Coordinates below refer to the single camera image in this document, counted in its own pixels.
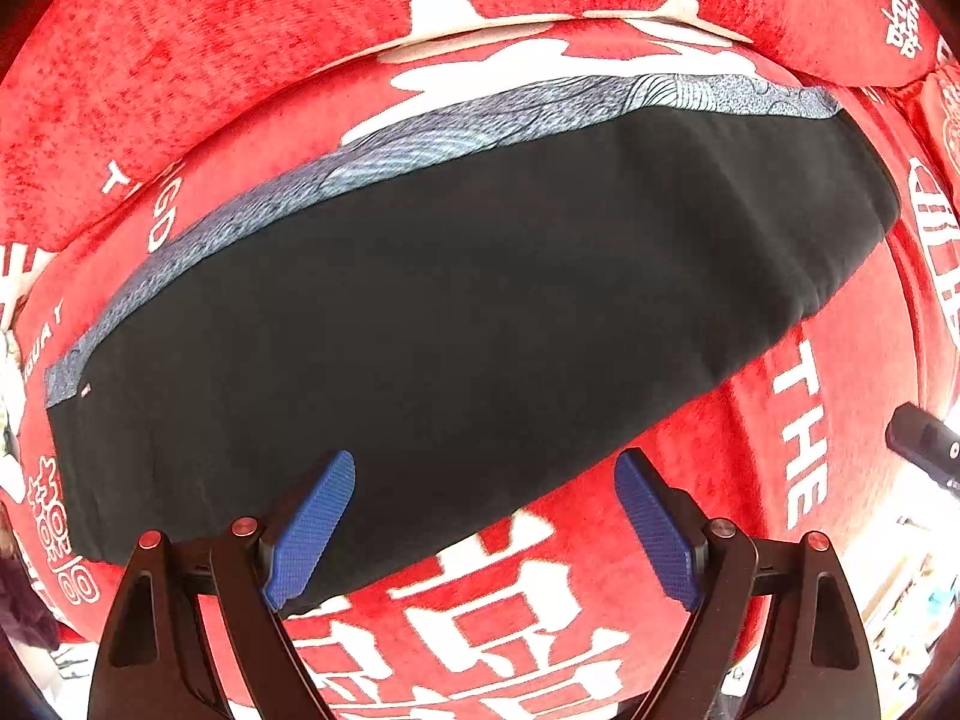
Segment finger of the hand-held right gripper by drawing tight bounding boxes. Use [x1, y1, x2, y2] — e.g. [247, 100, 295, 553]
[885, 403, 960, 500]

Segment black pants with patterned waistband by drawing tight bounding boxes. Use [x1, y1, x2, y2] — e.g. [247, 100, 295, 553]
[45, 73, 901, 616]

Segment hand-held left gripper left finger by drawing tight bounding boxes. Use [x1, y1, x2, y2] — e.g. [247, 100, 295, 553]
[88, 450, 356, 720]

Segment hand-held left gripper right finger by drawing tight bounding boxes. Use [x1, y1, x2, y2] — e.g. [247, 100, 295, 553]
[613, 448, 880, 720]

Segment dark purple cloth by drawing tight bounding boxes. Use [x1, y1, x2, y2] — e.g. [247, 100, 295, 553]
[0, 532, 61, 650]

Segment floral white cloth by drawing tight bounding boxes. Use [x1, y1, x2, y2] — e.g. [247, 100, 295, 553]
[0, 315, 27, 466]

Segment red printed sofa cover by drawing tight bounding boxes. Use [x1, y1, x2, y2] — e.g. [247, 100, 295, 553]
[0, 0, 960, 720]

